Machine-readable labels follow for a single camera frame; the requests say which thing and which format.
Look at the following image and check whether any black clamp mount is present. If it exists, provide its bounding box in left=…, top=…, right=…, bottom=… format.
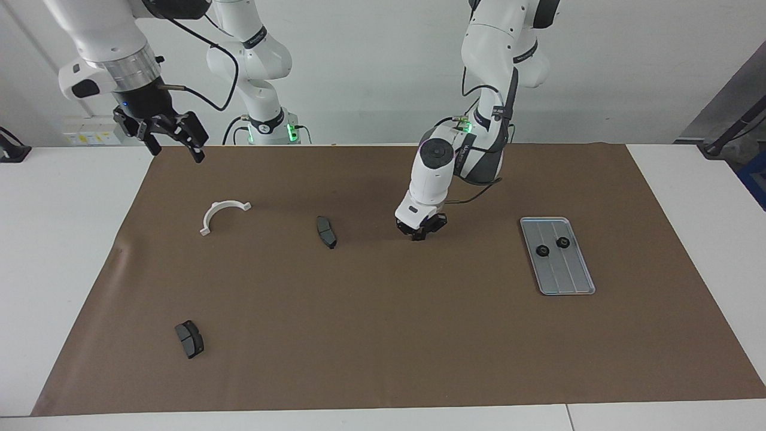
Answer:
left=0, top=127, right=32, bottom=163

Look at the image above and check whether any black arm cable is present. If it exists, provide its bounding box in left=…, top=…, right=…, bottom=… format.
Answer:
left=153, top=9, right=240, bottom=113
left=446, top=57, right=515, bottom=204

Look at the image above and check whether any white curved plastic bracket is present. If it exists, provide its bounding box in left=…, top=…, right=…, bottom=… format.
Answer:
left=199, top=201, right=253, bottom=236

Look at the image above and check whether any black right base cable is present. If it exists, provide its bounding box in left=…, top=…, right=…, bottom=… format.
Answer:
left=221, top=116, right=312, bottom=146

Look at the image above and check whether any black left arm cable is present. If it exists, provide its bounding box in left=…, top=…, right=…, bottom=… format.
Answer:
left=446, top=57, right=515, bottom=204

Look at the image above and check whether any short grey brake pad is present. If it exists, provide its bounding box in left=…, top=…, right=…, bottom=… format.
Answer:
left=174, top=320, right=205, bottom=360

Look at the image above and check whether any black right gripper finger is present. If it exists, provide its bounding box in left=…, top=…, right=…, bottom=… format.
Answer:
left=114, top=117, right=161, bottom=156
left=168, top=112, right=208, bottom=163

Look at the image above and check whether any long grey brake pad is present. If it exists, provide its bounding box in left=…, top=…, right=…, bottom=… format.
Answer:
left=315, top=215, right=338, bottom=250

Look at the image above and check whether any white wall socket box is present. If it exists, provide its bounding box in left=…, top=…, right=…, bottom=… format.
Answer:
left=63, top=116, right=127, bottom=146

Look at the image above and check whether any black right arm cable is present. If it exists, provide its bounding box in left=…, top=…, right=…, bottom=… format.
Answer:
left=153, top=9, right=240, bottom=113

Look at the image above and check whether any brown paper table mat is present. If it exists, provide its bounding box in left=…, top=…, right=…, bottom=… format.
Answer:
left=31, top=142, right=766, bottom=418

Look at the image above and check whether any blue box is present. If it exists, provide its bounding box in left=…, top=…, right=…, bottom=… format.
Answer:
left=737, top=153, right=766, bottom=211

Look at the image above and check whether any black stand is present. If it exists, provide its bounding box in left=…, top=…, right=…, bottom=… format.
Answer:
left=697, top=99, right=766, bottom=159

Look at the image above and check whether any silver metal compartment tray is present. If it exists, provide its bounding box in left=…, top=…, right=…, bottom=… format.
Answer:
left=519, top=217, right=597, bottom=296

